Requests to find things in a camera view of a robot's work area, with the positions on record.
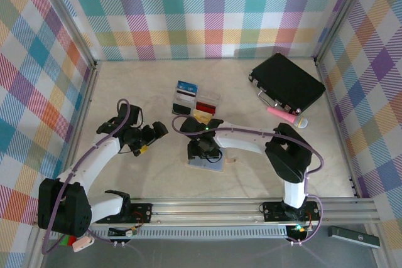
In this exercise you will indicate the red card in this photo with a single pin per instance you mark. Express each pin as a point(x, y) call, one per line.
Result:
point(205, 108)

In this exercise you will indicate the black briefcase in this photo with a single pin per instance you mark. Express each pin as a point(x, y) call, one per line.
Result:
point(287, 79)

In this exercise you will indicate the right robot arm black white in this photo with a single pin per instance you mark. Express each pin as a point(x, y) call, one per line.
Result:
point(289, 155)

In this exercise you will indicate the aluminium frame post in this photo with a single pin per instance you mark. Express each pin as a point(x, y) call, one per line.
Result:
point(66, 13)
point(340, 13)

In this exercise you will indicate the pink toy microphone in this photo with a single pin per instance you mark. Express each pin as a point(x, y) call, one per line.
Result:
point(282, 115)

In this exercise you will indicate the tan card holder clear sleeves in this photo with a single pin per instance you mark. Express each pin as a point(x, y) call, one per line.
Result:
point(204, 165)

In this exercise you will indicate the clear acrylic card organizer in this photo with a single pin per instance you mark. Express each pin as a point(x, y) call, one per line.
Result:
point(216, 98)

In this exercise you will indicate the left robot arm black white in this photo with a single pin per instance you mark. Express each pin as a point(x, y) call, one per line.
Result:
point(66, 208)

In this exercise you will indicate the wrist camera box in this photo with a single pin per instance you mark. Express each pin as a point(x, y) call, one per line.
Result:
point(193, 127)
point(130, 115)

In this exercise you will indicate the card with dark stripe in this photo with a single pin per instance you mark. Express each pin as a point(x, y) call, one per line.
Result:
point(185, 95)

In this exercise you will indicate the black card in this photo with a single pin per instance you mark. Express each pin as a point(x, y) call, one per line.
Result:
point(181, 109)

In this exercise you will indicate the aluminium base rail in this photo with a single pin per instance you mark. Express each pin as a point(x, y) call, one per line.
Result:
point(204, 214)

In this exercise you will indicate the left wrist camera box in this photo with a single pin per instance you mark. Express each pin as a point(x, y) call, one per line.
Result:
point(130, 115)

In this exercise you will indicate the small black controller board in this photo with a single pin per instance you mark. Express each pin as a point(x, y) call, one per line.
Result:
point(122, 232)
point(298, 232)

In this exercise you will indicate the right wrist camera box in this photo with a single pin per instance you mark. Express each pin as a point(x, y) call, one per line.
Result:
point(193, 127)

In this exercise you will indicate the black flat bar device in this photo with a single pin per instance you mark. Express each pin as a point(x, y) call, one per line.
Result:
point(351, 236)

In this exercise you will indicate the gold card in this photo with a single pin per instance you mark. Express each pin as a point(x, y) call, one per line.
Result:
point(201, 115)

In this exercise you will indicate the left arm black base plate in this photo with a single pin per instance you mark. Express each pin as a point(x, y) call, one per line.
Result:
point(143, 213)

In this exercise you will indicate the aluminium table edge rail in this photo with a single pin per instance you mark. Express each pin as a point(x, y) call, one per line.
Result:
point(89, 92)
point(337, 130)

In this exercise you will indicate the pink eraser block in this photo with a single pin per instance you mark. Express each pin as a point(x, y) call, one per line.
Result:
point(83, 244)

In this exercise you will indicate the blue card white print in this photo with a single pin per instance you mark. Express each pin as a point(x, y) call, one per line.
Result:
point(187, 86)

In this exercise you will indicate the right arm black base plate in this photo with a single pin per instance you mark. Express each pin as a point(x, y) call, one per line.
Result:
point(270, 211)

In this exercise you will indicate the green red toy block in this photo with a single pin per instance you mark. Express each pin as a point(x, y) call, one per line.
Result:
point(69, 241)

